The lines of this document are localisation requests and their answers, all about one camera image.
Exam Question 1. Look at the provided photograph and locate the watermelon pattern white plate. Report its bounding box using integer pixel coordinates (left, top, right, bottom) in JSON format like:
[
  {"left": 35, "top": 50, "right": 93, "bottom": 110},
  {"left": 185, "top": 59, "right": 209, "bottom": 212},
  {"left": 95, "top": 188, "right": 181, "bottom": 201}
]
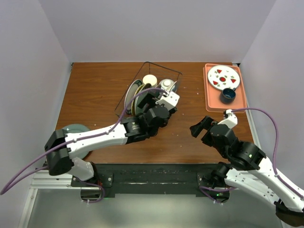
[{"left": 207, "top": 65, "right": 241, "bottom": 91}]

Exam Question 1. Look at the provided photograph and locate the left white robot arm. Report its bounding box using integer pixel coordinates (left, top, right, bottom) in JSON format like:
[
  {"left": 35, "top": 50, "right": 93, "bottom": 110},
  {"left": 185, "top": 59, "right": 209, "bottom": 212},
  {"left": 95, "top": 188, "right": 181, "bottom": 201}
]
[{"left": 45, "top": 88, "right": 180, "bottom": 186}]

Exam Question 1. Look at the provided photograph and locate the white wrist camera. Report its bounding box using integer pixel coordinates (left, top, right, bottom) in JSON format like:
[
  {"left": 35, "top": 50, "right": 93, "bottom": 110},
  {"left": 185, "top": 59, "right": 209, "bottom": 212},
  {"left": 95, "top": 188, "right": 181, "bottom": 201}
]
[
  {"left": 219, "top": 109, "right": 238, "bottom": 129},
  {"left": 155, "top": 92, "right": 180, "bottom": 111}
]

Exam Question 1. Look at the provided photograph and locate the dark blue cup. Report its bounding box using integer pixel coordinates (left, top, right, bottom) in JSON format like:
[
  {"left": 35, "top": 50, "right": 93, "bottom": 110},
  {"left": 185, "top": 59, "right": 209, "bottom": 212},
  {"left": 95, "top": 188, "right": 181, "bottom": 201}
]
[{"left": 219, "top": 88, "right": 236, "bottom": 105}]

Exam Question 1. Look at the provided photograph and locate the black wire dish rack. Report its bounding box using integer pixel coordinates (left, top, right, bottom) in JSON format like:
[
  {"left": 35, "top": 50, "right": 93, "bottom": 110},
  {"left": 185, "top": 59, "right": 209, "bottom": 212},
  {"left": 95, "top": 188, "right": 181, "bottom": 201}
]
[{"left": 114, "top": 62, "right": 182, "bottom": 117}]

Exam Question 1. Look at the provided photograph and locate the white plate teal lettered rim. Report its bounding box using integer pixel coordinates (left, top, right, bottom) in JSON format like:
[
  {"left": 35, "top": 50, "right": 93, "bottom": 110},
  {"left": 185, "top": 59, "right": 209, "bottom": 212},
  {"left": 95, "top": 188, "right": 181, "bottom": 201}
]
[{"left": 124, "top": 79, "right": 143, "bottom": 114}]

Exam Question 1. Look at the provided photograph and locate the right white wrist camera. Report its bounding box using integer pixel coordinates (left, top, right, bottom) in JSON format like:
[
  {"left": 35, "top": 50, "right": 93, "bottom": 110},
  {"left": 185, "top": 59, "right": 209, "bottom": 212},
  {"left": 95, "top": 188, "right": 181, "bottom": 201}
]
[{"left": 219, "top": 109, "right": 238, "bottom": 129}]

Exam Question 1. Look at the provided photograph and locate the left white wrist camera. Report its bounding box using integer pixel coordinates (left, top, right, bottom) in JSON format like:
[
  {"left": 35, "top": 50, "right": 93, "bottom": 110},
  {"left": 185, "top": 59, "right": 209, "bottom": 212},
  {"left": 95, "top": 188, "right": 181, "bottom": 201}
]
[{"left": 155, "top": 92, "right": 180, "bottom": 111}]

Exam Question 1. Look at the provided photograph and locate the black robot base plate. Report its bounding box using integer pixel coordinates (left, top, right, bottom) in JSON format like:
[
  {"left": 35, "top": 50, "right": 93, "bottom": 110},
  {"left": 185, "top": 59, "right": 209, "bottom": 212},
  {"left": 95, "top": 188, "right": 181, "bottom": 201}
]
[{"left": 71, "top": 162, "right": 240, "bottom": 204}]

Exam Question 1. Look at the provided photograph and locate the grey-green round plate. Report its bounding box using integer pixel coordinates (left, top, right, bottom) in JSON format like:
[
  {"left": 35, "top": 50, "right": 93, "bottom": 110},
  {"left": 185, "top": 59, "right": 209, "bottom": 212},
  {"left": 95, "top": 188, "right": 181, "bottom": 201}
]
[{"left": 62, "top": 123, "right": 90, "bottom": 159}]

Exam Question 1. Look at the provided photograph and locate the salmon pink tray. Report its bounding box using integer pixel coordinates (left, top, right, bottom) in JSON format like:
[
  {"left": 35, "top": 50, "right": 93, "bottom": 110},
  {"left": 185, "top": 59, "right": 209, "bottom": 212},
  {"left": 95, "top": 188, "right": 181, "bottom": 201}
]
[{"left": 203, "top": 63, "right": 247, "bottom": 112}]

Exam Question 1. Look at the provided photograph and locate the cream ceramic mug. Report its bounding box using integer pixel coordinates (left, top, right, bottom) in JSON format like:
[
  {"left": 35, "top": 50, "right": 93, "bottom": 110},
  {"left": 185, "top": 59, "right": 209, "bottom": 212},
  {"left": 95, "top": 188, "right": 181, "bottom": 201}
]
[{"left": 142, "top": 74, "right": 158, "bottom": 89}]

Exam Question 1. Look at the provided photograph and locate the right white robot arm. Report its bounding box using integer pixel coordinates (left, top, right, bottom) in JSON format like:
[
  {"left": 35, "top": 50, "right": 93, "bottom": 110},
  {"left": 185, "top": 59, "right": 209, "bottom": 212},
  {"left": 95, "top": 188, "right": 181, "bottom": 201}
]
[{"left": 190, "top": 114, "right": 304, "bottom": 227}]

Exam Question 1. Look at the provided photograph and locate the blue floral white bowl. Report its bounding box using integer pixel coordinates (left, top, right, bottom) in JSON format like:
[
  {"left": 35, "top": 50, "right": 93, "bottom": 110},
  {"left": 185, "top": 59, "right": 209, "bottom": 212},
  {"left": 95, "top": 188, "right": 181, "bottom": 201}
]
[{"left": 157, "top": 79, "right": 178, "bottom": 93}]

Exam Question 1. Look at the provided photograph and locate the green plate with flower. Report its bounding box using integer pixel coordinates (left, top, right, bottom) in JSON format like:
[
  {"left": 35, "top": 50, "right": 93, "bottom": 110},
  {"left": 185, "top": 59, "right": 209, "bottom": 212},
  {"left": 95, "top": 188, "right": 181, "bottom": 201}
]
[{"left": 132, "top": 89, "right": 148, "bottom": 116}]

